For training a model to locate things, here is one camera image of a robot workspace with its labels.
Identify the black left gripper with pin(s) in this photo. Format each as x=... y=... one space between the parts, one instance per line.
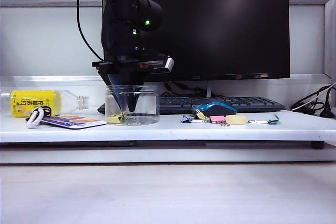
x=131 y=66

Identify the round transparent plastic jar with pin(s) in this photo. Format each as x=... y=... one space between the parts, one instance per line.
x=149 y=103

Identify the yellow binder clip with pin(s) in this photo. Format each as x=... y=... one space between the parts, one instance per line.
x=201 y=115
x=113 y=119

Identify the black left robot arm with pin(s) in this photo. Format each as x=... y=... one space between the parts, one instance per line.
x=126 y=19

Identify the white desk riser board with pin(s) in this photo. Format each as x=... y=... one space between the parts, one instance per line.
x=157 y=130

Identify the purple orange card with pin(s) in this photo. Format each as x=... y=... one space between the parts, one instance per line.
x=76 y=122

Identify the blue binder clip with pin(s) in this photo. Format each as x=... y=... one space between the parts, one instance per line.
x=187 y=119

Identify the white lower base panel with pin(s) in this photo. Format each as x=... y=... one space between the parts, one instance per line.
x=157 y=155

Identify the silver monitor stand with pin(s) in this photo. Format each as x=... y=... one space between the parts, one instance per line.
x=209 y=89

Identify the clear bottle yellow label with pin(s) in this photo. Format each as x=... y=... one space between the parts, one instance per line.
x=36 y=103

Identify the blue black computer mouse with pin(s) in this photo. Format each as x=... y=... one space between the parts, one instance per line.
x=218 y=108

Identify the pink binder clip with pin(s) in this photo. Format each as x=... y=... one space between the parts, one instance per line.
x=217 y=119

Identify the beige tape roll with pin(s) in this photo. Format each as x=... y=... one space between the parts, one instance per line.
x=236 y=119

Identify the black keyboard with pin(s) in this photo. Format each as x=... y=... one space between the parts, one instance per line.
x=249 y=103

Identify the black computer monitor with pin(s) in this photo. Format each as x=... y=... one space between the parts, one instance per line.
x=236 y=24

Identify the teal binder clip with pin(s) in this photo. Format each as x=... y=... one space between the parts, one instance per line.
x=274 y=120

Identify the black riser foot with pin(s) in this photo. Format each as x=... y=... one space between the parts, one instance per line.
x=317 y=145

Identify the black power plug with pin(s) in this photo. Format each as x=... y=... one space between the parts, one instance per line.
x=328 y=111

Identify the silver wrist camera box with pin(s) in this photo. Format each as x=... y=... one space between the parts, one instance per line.
x=170 y=64

